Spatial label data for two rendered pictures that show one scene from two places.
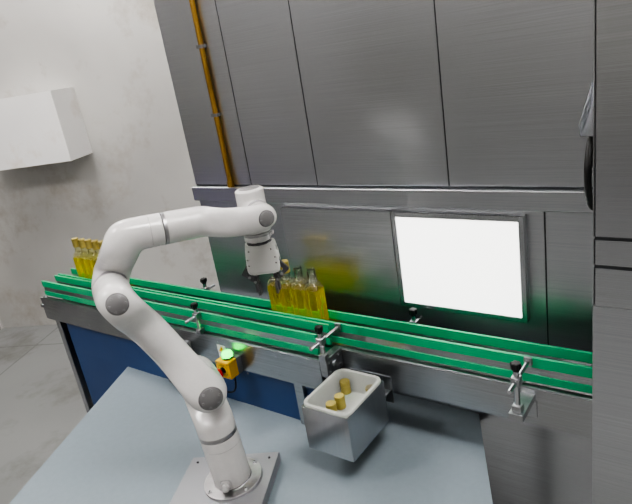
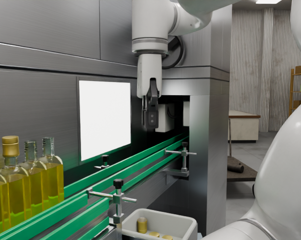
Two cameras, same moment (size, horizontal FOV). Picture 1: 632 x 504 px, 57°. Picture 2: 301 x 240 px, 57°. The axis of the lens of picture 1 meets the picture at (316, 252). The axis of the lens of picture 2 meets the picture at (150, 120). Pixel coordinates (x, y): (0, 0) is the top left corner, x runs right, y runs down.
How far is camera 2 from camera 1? 207 cm
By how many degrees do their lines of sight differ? 101
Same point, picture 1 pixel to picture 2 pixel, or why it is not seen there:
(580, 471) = not seen: hidden behind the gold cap
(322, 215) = (12, 79)
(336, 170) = (21, 27)
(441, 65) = not seen: outside the picture
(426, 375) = (140, 192)
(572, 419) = not seen: hidden behind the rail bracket
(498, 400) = (161, 183)
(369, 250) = (58, 116)
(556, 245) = (134, 97)
